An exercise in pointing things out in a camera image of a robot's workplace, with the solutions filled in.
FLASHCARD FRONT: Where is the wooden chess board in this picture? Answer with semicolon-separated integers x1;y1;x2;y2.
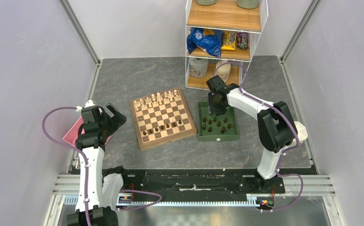
129;88;197;150

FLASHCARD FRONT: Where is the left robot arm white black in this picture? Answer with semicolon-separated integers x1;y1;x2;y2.
66;100;130;226

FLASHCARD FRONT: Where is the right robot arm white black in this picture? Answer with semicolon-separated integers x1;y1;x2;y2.
206;76;299;193

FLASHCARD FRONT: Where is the green tray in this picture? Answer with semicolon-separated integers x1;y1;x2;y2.
198;102;240;142

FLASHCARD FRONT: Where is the cream patterned bottle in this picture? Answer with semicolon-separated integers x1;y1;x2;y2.
214;60;231;83

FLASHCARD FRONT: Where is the pink box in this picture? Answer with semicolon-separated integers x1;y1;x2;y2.
63;117;113;148

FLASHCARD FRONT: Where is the clear patterned jug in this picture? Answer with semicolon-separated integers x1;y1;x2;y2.
189;58;209;79

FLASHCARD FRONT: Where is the blue snack bag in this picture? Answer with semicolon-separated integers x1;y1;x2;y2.
186;27;223;57

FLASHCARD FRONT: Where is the yellow candy bag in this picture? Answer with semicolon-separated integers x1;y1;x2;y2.
221;31;237;50

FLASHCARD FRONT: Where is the brown candy bag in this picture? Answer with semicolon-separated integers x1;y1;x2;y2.
236;32;250;50

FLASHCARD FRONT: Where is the white paper roll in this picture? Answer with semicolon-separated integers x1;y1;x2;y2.
294;121;308;145

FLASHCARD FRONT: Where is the green glass jar left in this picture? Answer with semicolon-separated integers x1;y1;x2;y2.
196;0;217;6

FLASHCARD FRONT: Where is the green glass jar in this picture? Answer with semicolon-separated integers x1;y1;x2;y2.
237;0;260;9
196;0;217;6

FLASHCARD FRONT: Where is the green glass jar right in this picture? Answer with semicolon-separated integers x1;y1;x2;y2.
237;0;260;9

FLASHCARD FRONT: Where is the wire shelf with wood boards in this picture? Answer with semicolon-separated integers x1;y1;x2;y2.
185;0;268;89

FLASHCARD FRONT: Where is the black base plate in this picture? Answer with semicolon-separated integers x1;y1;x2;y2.
100;169;286;194

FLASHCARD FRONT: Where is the aluminium rail frame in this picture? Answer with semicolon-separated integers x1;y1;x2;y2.
53;175;336;207

